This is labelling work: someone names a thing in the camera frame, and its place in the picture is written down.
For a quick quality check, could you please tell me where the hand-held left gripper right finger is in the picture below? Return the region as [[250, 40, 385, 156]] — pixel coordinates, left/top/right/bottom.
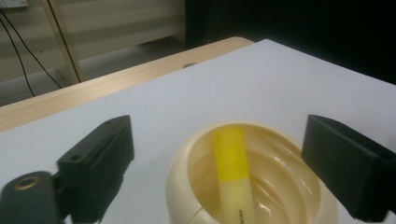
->
[[301, 114, 396, 224]]

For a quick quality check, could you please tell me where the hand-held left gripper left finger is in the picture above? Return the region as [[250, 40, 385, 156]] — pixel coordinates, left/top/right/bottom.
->
[[56, 114, 135, 224]]

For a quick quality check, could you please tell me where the cream ribbed pen holder cup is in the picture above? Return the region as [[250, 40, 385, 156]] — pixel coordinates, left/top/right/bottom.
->
[[165, 120, 339, 224]]

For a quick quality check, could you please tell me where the yellow highlighter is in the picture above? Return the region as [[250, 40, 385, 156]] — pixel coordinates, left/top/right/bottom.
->
[[212, 126, 258, 224]]

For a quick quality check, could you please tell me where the light wooden table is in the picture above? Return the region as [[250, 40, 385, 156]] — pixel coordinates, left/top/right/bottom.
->
[[0, 35, 255, 133]]

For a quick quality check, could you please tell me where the black curtain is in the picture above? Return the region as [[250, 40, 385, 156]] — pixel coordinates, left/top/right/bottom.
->
[[184, 0, 396, 86]]

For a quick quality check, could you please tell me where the black hanging cable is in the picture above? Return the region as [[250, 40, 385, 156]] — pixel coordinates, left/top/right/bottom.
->
[[1, 8, 64, 91], [0, 18, 35, 98]]

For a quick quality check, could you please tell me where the light wooden wall post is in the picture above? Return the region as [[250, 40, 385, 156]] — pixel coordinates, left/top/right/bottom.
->
[[39, 0, 82, 86]]

